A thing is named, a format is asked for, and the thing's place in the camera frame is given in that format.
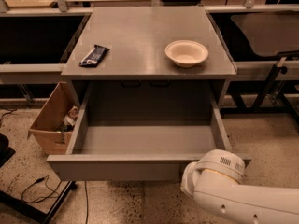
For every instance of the grey top drawer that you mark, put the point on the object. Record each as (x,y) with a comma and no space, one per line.
(142,133)

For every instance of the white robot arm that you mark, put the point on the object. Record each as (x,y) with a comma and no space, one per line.
(215,184)

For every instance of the grey drawer cabinet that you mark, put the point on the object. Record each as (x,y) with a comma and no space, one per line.
(136,38)

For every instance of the white paper bowl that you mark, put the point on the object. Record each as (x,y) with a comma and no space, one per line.
(186,53)

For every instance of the dark blue snack bar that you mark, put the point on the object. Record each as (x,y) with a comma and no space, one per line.
(94,57)

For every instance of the trash in cardboard box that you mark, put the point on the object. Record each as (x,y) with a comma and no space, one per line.
(69,120)

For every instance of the brown cardboard box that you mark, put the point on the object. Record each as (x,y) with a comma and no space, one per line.
(49,119)

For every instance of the black metal stand base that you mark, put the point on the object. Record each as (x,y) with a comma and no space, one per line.
(33,213)

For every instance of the black metal table frame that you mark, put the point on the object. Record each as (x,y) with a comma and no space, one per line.
(268,88)

